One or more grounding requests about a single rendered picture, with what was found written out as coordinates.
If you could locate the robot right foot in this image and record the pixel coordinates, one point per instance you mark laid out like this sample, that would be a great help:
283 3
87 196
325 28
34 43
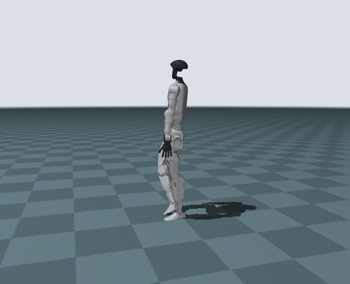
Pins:
170 208

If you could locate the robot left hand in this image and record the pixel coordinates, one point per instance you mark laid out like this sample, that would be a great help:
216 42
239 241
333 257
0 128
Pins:
166 148

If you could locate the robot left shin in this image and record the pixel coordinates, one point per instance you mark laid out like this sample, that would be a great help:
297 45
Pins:
178 193

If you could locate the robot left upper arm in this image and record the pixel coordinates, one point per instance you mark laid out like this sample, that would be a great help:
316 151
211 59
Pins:
173 92

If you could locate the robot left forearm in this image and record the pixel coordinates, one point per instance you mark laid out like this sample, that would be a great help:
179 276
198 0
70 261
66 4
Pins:
168 125

